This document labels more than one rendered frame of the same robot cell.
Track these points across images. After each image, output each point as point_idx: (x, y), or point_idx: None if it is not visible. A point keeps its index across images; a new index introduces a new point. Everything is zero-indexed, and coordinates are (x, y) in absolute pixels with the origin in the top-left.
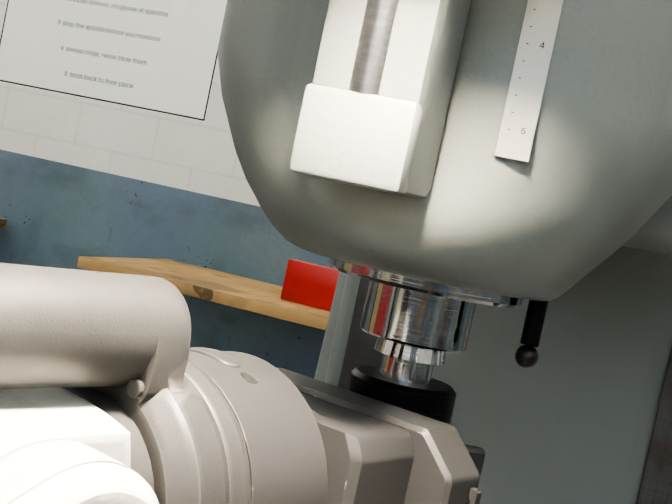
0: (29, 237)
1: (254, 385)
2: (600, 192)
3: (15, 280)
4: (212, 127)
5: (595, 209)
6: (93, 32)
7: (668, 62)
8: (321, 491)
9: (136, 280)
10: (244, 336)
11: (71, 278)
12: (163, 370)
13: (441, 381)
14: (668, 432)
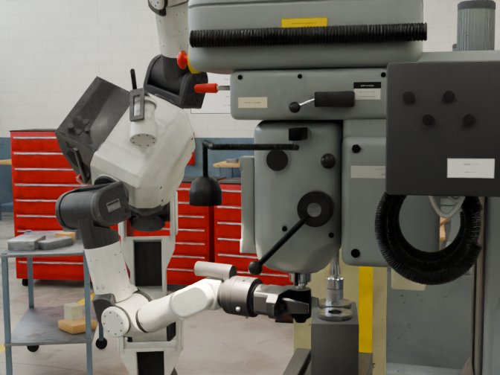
0: None
1: (242, 281)
2: (262, 251)
3: (206, 264)
4: None
5: (263, 254)
6: None
7: (261, 229)
8: (245, 298)
9: (225, 265)
10: None
11: (215, 264)
12: (225, 277)
13: (307, 290)
14: (478, 333)
